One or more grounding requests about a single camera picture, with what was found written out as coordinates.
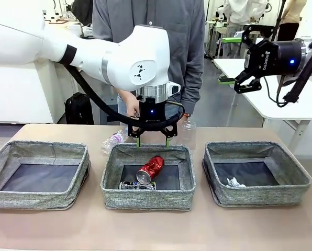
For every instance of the orange wristband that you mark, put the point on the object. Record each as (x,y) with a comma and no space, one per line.
(188,114)

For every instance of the grey button shirt torso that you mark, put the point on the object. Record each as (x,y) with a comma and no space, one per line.
(187,39)

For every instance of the narrow grey fabric basket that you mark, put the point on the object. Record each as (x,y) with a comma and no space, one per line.
(145,200)

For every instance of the clear capless plastic bottle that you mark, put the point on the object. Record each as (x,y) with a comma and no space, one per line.
(188,136)

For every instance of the person's left forearm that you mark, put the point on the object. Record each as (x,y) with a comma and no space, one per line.
(195,78)

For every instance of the crushed dark soda can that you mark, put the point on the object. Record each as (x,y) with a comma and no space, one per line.
(129,185)

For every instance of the grey fabric basket tilted rim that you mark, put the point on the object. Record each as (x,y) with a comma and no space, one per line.
(263,196)

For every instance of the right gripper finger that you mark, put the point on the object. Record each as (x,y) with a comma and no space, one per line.
(225,80)
(232,40)

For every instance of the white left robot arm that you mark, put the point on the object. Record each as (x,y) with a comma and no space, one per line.
(145,52)

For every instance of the wide grey fabric basket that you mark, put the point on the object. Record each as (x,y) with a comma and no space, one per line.
(27,197)

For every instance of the black tripod pole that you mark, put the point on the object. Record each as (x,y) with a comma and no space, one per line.
(281,13)

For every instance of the black backpack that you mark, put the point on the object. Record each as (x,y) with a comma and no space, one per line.
(78,109)

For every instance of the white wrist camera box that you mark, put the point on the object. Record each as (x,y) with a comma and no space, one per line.
(175,88)

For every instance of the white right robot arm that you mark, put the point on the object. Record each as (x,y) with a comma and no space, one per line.
(309,44)

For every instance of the metal frame background desk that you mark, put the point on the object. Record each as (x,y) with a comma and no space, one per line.
(213,34)

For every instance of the white paper ball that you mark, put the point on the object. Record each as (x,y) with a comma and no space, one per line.
(234,183)

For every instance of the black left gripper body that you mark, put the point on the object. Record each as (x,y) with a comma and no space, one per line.
(153,112)

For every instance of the person's right hand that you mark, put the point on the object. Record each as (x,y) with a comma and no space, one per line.
(133,111)

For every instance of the crushed blue-capped plastic bottle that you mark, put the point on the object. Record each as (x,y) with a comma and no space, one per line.
(114,139)

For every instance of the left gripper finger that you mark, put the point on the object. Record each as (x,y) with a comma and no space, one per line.
(167,142)
(137,141)

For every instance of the person's right forearm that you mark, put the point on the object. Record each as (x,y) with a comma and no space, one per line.
(126,98)

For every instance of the crushed red soda can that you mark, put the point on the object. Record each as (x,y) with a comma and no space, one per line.
(152,168)

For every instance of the bystander in white shirt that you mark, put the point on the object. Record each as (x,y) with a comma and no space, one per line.
(239,13)

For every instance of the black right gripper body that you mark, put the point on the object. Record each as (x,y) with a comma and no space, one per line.
(281,58)

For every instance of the bystander in beige top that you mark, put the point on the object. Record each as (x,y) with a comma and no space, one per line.
(293,21)

